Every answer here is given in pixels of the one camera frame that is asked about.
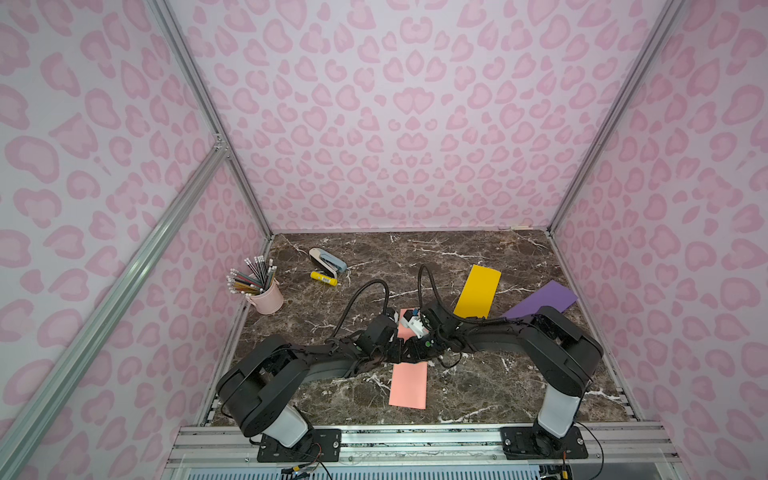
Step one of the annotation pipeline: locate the pink paper sheet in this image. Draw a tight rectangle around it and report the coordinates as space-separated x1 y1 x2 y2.
389 309 427 410

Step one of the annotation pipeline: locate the yellow paper sheet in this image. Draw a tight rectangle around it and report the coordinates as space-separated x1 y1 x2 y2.
453 265 501 318

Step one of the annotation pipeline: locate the purple paper sheet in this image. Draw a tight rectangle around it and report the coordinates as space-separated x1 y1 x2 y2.
503 280 578 319

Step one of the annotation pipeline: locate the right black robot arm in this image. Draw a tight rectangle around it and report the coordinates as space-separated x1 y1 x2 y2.
392 301 604 445

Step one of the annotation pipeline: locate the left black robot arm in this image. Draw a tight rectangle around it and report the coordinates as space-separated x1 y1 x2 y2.
216 313 420 448

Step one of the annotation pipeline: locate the yellow highlighter marker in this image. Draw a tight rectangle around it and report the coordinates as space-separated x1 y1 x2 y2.
310 271 338 286

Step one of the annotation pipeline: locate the grey blue stapler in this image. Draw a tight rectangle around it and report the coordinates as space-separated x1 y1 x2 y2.
308 247 348 279

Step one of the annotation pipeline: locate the pink pencil cup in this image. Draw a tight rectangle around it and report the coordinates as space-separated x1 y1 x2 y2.
246 280 284 315

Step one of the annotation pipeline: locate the bundle of pencils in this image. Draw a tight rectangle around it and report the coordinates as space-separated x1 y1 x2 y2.
226 255 277 296

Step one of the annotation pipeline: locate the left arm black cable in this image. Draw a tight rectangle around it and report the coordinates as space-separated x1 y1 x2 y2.
329 278 391 343

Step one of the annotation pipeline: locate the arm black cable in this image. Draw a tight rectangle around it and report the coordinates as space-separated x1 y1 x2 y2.
329 278 391 343
416 264 466 370

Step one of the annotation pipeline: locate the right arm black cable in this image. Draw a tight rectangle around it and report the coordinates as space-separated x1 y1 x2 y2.
416 264 466 370

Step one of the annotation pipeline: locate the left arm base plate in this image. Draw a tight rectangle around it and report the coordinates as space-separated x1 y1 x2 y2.
257 428 342 464

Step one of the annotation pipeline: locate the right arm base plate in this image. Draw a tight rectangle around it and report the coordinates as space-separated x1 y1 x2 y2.
500 424 589 460

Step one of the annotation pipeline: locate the aluminium mounting rail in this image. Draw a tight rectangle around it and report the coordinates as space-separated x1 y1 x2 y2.
161 422 688 479

